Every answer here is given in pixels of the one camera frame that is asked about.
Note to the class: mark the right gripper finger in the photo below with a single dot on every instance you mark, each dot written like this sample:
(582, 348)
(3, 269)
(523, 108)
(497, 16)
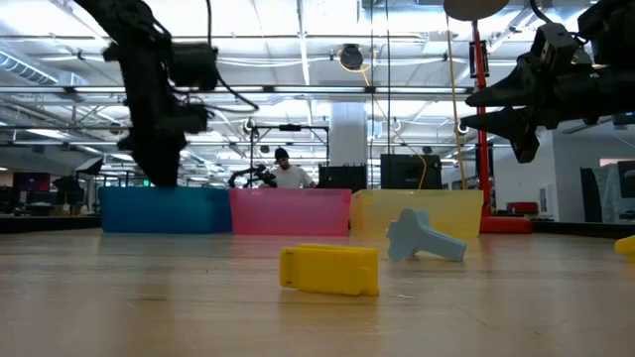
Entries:
(516, 91)
(501, 120)

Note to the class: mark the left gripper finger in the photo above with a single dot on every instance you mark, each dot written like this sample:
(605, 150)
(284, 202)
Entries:
(193, 118)
(159, 166)

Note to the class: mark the light blue staple remover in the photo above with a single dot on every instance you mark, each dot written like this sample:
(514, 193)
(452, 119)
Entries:
(409, 235)

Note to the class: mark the yellow mini stapler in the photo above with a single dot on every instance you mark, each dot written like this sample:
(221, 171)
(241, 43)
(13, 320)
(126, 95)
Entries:
(327, 270)
(626, 247)

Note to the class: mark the neighbouring station robot arm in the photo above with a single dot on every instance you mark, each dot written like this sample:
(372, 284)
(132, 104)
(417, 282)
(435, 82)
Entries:
(258, 174)

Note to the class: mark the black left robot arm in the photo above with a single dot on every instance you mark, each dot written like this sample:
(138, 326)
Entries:
(124, 20)

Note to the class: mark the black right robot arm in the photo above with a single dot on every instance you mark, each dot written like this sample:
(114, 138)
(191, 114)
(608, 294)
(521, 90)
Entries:
(612, 30)

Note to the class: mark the red desk lamp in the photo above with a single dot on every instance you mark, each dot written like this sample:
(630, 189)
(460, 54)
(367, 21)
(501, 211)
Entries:
(482, 149)

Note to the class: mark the blue plastic bin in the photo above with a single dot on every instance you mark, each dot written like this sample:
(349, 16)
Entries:
(164, 210)

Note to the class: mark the computer monitor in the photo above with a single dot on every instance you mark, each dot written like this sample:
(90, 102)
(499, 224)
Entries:
(626, 119)

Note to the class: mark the red box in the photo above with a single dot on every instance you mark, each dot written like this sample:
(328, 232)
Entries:
(523, 207)

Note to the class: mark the large black monitor back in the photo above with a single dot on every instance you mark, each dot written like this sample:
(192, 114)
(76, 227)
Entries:
(409, 171)

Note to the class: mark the yellow plastic bin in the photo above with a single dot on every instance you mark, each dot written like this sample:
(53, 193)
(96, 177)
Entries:
(446, 210)

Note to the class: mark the person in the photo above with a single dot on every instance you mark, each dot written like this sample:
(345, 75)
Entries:
(292, 176)

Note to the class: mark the pink plastic bin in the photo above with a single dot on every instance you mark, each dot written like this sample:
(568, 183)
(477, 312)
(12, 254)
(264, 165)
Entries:
(290, 213)

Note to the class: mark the white pillar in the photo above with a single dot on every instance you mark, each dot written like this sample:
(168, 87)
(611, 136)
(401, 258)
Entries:
(348, 134)

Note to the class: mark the small black monitor back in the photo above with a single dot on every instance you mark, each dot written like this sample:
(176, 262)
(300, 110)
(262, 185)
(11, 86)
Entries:
(342, 178)

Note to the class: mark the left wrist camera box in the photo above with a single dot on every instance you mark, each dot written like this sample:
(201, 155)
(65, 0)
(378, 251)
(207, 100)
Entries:
(194, 67)

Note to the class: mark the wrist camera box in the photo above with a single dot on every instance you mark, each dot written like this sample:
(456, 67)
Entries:
(555, 44)
(194, 67)

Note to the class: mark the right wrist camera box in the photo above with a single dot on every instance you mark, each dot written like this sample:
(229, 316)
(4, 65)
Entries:
(555, 44)

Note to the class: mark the black metal stand frame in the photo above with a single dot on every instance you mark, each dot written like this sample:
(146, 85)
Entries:
(290, 127)

